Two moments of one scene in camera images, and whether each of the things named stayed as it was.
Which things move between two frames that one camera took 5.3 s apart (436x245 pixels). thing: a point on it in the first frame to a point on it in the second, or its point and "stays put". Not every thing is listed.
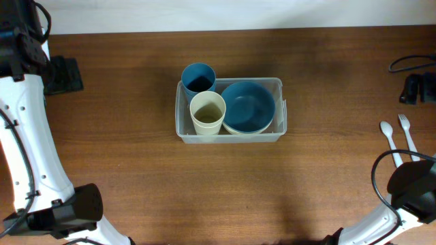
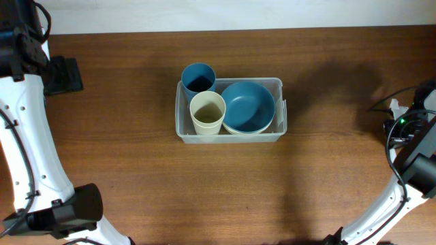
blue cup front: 197,77 stays put
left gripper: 70,75 stays put
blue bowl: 247,107 stays put
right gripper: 426,80 to 394,140
